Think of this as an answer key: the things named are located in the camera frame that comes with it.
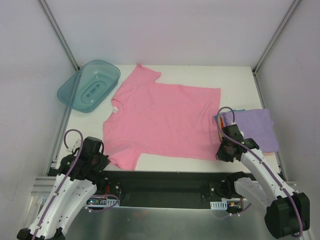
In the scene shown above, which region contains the pink t shirt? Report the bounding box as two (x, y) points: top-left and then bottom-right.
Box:
(103, 65), (221, 170)

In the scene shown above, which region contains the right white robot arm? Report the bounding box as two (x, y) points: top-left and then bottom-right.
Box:
(216, 124), (310, 239)

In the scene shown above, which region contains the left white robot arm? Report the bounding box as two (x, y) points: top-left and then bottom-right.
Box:
(16, 137), (110, 240)

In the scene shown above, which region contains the teal folded t shirt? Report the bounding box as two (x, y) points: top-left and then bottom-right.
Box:
(213, 109), (246, 119)

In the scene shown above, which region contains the purple folded t shirt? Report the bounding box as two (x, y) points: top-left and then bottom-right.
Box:
(220, 108), (279, 153)

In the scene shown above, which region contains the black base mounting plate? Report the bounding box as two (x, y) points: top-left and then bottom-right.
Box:
(89, 170), (241, 209)

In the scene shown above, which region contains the teal plastic tub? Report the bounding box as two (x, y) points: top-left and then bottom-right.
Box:
(57, 59), (121, 113)

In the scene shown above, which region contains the left white cable duct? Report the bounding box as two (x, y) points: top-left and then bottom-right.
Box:
(41, 194), (120, 207)

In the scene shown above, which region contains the white cable duct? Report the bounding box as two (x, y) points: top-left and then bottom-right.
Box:
(210, 200), (228, 211)
(41, 194), (120, 207)

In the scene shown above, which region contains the right white cable duct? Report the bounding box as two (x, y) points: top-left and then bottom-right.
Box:
(210, 200), (228, 211)

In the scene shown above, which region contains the front aluminium frame rail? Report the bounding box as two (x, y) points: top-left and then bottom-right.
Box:
(31, 176), (56, 197)

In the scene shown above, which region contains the right aluminium frame post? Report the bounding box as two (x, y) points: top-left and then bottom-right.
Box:
(252, 0), (303, 76)

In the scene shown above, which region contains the aluminium frame post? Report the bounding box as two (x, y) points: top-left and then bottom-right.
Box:
(37, 0), (80, 71)
(252, 0), (303, 76)

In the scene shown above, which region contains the left aluminium frame post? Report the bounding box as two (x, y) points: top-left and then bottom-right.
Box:
(37, 0), (80, 71)

